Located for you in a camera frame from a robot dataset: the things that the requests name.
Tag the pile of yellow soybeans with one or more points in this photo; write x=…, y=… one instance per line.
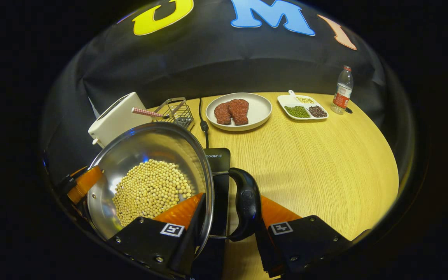
x=150, y=190

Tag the round white plate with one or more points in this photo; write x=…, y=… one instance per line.
x=259, y=111

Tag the small heap of yellow beans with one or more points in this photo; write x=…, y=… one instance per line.
x=305, y=100

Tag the white divided dish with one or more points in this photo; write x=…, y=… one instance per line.
x=286, y=100

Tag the heap of green beans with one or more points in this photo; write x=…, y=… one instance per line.
x=297, y=111

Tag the white toaster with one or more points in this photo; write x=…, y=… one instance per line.
x=119, y=116

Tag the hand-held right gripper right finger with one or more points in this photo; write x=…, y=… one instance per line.
x=305, y=241

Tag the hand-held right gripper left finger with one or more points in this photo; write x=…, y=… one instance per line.
x=193, y=241

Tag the clear water bottle red label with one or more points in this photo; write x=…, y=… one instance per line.
x=342, y=97

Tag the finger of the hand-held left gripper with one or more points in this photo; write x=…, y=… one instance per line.
x=86, y=182

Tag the heap of dark beans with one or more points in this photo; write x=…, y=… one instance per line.
x=317, y=111

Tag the black induction cooktop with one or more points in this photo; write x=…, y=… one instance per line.
x=218, y=159

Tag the brown meat piece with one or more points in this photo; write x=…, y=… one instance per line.
x=239, y=112
x=222, y=113

